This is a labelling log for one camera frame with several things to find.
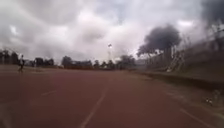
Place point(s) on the large dark tree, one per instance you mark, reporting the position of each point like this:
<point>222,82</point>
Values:
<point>160,39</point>

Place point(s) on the row of trees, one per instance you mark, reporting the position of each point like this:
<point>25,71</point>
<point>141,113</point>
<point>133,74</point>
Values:
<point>80,63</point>

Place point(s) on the person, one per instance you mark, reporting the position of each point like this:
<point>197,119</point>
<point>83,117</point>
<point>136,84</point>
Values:
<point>21,63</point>

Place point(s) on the floodlight pole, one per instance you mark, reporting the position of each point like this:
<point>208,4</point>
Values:
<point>109,53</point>

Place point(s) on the red running track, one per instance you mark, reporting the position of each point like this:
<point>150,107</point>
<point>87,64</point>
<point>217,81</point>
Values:
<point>66,103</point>

